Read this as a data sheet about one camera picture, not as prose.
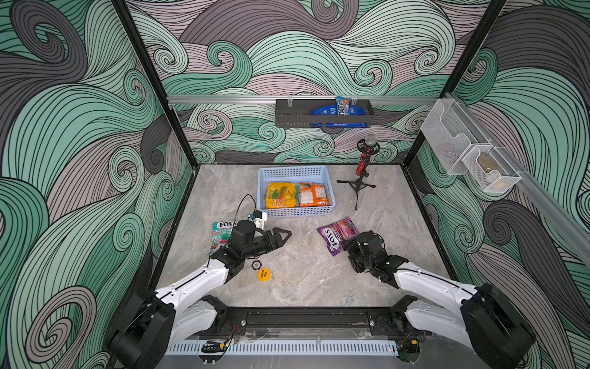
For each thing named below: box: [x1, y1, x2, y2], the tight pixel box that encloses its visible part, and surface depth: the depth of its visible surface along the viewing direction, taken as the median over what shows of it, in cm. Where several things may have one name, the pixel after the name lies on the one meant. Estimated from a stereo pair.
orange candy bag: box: [298, 182, 330, 207], surface depth 106 cm
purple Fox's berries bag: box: [316, 216, 360, 257], surface depth 94 cm
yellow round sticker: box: [257, 267, 272, 283], surface depth 85 cm
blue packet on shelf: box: [310, 96, 368, 128], surface depth 93 cm
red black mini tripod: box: [336, 134, 381, 211], surface depth 99 cm
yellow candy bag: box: [265, 182, 297, 210], surface depth 104 cm
